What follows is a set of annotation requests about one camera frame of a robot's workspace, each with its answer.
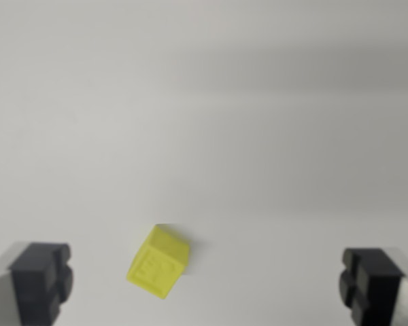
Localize black silver gripper left finger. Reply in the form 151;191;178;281
0;241;74;326

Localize black silver gripper right finger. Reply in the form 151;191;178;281
338;247;408;326

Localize yellow embossed cube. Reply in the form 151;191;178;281
125;223;192;300

